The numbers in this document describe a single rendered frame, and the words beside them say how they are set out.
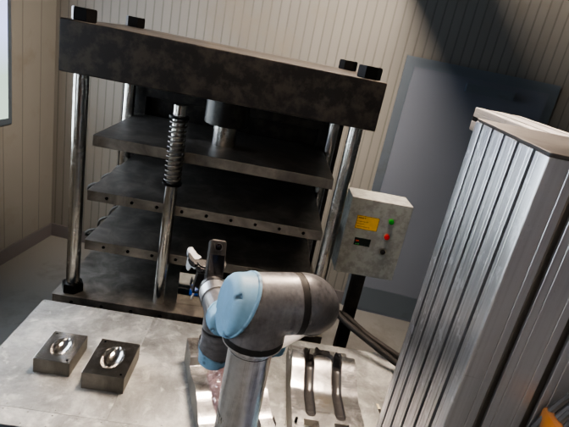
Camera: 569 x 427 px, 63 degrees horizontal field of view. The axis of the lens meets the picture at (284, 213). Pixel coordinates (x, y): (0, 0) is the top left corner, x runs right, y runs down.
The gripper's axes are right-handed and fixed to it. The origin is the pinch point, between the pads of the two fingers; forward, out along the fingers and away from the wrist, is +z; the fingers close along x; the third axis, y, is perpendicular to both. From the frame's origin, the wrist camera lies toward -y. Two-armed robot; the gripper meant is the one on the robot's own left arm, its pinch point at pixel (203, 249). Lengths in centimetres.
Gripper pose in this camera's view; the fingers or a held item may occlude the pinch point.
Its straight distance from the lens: 143.0
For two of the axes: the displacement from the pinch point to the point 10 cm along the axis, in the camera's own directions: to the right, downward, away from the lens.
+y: -3.1, 9.1, 2.8
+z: -3.1, -3.8, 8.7
